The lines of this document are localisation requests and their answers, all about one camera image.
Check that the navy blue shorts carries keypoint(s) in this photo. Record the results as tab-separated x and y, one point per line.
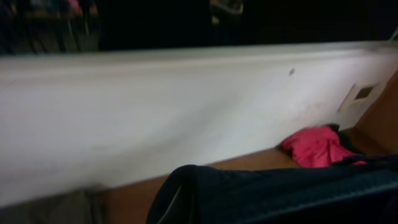
358	189

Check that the red soccer t-shirt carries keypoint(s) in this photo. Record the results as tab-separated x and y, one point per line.
315	147

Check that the grey folded garment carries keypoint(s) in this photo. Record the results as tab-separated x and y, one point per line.
78	207

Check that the white wall control panel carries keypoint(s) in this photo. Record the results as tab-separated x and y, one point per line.
359	93

